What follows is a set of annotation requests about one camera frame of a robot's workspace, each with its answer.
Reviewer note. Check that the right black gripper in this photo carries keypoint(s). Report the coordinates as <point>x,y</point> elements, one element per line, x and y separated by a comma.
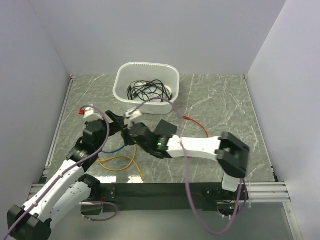
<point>127,137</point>

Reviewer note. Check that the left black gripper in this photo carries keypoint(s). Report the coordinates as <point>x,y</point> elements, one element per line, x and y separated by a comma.
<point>115,127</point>

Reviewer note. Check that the black network switch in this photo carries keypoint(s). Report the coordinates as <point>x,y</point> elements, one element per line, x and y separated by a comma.
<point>165,128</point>

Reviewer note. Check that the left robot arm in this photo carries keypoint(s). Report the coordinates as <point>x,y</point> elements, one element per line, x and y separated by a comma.
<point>70,185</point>

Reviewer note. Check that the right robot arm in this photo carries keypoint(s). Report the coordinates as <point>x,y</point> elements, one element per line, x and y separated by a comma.
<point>230,152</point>

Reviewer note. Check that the white plastic tub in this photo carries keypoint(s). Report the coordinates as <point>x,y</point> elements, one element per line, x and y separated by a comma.
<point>156,84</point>

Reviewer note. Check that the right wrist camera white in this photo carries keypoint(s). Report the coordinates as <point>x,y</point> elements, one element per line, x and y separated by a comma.
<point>132,117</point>

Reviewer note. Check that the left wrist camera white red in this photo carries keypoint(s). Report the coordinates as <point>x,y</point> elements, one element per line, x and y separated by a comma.
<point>89,114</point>

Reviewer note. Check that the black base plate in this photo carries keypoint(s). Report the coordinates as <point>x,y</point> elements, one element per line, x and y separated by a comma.
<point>163,196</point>

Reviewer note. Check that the aluminium rail frame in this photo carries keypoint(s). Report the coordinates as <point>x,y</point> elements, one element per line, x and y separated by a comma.
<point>207,105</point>

